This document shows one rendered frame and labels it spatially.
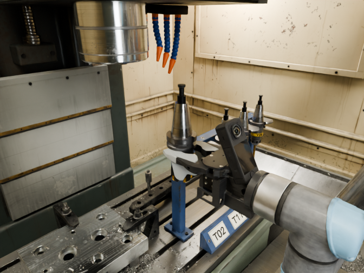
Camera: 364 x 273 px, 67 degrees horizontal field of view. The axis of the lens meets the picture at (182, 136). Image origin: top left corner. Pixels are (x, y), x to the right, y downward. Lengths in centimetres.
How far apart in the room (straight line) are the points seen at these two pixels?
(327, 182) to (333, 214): 113
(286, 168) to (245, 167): 113
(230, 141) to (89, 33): 36
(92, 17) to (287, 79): 112
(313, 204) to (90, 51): 50
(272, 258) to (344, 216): 78
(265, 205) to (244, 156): 9
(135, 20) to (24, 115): 60
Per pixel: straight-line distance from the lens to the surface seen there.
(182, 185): 89
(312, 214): 44
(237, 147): 48
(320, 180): 157
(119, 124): 133
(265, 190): 46
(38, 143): 113
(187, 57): 189
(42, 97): 109
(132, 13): 62
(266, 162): 164
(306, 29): 147
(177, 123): 54
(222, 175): 49
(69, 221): 98
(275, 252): 123
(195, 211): 111
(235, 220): 104
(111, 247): 88
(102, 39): 61
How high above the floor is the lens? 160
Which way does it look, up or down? 24 degrees down
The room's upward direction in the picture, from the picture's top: straight up
